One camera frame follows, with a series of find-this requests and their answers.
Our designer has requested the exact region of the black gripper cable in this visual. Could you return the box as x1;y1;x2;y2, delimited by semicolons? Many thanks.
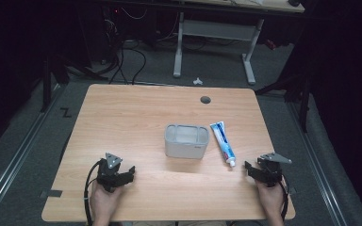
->
278;179;290;222
82;158;104;226

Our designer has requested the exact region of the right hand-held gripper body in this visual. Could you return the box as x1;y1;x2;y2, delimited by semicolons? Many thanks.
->
256;152;293;188

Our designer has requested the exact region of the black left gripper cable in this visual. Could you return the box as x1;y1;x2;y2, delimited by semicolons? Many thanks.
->
82;158;104;226

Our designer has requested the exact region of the black zigzag floor tape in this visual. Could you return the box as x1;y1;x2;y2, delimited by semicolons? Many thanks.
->
59;106;73;119

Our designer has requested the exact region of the black metal stand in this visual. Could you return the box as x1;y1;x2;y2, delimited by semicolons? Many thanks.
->
40;56;71;114
254;73;313;134

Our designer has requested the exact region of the person's left hand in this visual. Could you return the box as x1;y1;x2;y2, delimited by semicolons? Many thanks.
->
90;181;124;220

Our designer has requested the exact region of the metal floor rail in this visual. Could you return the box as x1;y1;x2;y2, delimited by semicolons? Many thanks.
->
0;82;64;218
286;101;349;226

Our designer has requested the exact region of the person's right hand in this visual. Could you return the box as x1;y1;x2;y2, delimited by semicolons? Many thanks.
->
255;178;288;218

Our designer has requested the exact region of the grey plastic holder box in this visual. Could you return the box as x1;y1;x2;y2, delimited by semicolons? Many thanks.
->
163;123;210;160

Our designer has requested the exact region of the thin white cable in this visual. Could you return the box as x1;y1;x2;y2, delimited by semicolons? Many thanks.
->
120;6;149;21

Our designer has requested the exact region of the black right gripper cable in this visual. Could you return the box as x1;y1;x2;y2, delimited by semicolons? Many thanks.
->
278;179;290;222

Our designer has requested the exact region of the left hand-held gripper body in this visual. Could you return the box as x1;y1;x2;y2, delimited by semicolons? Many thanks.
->
96;152;130;193

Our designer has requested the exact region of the black looping floor cable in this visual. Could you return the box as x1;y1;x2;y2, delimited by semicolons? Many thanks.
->
107;46;148;86

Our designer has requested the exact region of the blue white toothpaste tube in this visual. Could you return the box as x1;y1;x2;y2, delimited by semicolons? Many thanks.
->
209;121;238;169

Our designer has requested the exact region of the white-legged background desk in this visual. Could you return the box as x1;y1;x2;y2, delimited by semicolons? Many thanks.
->
107;0;305;86

